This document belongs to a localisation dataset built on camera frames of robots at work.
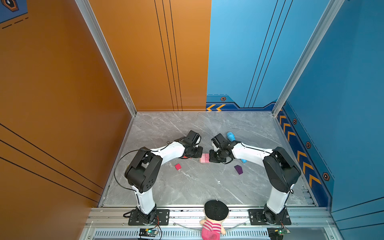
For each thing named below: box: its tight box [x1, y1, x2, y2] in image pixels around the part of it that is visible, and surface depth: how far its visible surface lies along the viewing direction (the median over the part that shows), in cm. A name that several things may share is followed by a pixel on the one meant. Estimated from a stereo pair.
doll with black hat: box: [199, 200, 230, 240], surface depth 69 cm
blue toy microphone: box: [227, 131, 237, 142], surface depth 104 cm
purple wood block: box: [234, 165, 244, 175], surface depth 91 cm
